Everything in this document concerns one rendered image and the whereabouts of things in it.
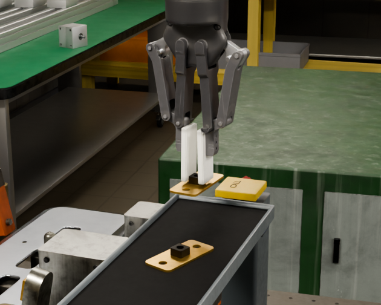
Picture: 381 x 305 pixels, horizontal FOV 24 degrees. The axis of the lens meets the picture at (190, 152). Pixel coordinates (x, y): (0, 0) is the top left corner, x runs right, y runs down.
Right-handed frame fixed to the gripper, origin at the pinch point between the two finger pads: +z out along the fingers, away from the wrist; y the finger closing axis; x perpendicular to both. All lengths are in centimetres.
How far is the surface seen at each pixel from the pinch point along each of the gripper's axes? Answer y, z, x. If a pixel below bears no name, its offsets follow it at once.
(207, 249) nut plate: -5.6, 8.6, 8.4
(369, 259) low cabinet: 23, 88, -169
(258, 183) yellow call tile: -1.6, 8.9, -16.0
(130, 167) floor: 199, 124, -307
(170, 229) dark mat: 1.4, 8.8, 4.6
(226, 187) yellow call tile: 1.8, 8.8, -12.5
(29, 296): 16.0, 16.8, 14.7
